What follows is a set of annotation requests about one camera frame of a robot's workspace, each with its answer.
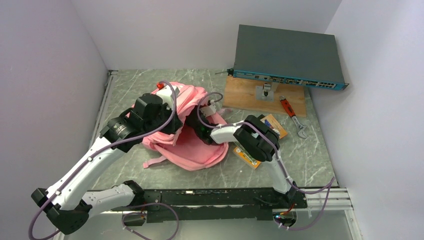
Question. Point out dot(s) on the pink student backpack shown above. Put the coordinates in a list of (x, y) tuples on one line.
[(184, 148)]

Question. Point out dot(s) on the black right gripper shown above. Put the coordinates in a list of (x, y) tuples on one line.
[(187, 121)]

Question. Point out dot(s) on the dark green book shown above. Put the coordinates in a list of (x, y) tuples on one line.
[(246, 155)]

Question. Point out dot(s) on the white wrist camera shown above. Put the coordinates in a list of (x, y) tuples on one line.
[(166, 95), (208, 109)]

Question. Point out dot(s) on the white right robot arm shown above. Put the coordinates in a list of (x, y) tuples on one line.
[(259, 140)]

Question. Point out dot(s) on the wooden board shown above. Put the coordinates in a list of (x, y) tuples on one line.
[(246, 94)]

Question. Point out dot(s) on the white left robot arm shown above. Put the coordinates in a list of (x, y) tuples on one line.
[(69, 203)]

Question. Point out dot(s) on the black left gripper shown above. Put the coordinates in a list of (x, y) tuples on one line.
[(174, 124)]

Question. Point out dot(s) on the grey metal bracket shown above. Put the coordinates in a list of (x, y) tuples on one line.
[(265, 92)]

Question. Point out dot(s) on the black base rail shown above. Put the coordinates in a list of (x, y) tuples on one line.
[(215, 204)]

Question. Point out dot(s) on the blue network switch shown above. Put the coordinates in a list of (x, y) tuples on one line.
[(288, 57)]

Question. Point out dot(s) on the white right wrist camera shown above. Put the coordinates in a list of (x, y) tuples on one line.
[(208, 109)]

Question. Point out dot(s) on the orange adjustable wrench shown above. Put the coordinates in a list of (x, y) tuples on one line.
[(291, 113)]

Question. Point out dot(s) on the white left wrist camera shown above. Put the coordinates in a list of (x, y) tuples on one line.
[(166, 95)]

